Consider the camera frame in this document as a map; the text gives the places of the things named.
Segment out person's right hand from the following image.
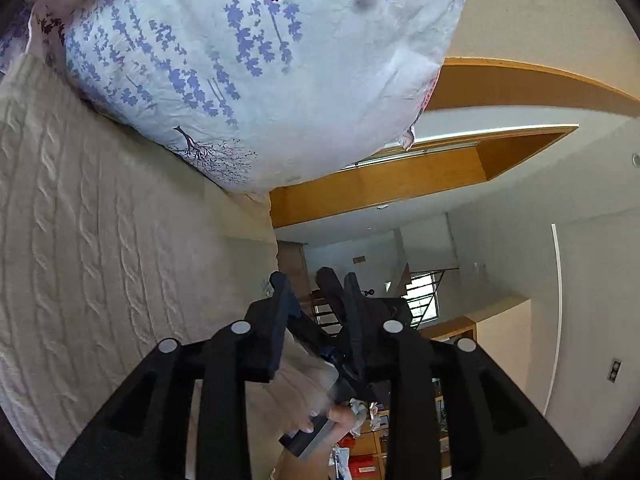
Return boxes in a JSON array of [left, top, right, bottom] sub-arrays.
[[288, 404, 360, 452]]

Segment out right floral blue pillow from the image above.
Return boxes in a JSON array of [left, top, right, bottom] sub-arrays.
[[1, 0, 465, 193]]

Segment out beige cable-knit sweater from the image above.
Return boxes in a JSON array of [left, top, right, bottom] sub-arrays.
[[0, 54, 342, 480]]

